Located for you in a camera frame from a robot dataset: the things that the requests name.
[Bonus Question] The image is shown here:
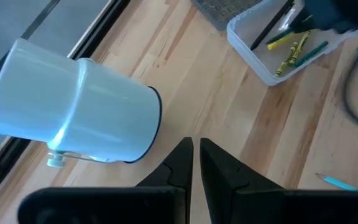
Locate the olive yellow crayon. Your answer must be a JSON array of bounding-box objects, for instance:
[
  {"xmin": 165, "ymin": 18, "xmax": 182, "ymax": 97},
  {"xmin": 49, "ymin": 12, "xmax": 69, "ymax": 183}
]
[
  {"xmin": 287, "ymin": 30, "xmax": 311, "ymax": 67},
  {"xmin": 273, "ymin": 40, "xmax": 301, "ymax": 78}
]

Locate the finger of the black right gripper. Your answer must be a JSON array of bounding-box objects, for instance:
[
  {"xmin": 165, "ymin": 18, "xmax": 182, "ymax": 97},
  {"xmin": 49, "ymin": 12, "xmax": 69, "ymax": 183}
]
[{"xmin": 289, "ymin": 9, "xmax": 312, "ymax": 34}]

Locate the black pen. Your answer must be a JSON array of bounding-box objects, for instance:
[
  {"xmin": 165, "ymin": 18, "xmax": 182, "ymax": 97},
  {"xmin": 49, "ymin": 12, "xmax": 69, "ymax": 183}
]
[{"xmin": 249, "ymin": 0, "xmax": 295, "ymax": 51}]

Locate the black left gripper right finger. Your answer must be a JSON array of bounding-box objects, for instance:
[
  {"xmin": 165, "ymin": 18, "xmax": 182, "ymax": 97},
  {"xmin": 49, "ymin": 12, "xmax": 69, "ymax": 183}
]
[{"xmin": 199, "ymin": 138, "xmax": 358, "ymax": 224}]

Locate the teal pencil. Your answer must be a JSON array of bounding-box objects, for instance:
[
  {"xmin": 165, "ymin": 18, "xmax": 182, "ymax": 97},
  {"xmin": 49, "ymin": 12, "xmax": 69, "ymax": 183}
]
[{"xmin": 314, "ymin": 172, "xmax": 358, "ymax": 192}]

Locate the clear plastic supply box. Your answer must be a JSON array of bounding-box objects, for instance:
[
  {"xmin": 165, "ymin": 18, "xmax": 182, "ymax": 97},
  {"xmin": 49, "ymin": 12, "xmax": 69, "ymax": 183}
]
[{"xmin": 190, "ymin": 0, "xmax": 358, "ymax": 87}]

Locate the white cylindrical canister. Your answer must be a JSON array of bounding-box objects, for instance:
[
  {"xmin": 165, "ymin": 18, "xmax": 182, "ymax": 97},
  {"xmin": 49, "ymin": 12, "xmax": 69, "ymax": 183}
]
[{"xmin": 0, "ymin": 37, "xmax": 163, "ymax": 169}]

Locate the dark green crayon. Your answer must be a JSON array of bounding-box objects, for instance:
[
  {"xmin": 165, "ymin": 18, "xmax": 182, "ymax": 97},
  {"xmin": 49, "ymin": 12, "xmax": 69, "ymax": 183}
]
[
  {"xmin": 265, "ymin": 27, "xmax": 296, "ymax": 45},
  {"xmin": 293, "ymin": 40, "xmax": 329, "ymax": 68}
]

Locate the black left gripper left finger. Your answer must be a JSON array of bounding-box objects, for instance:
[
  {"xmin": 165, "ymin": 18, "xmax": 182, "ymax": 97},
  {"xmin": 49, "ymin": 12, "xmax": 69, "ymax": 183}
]
[{"xmin": 17, "ymin": 136, "xmax": 195, "ymax": 224}]

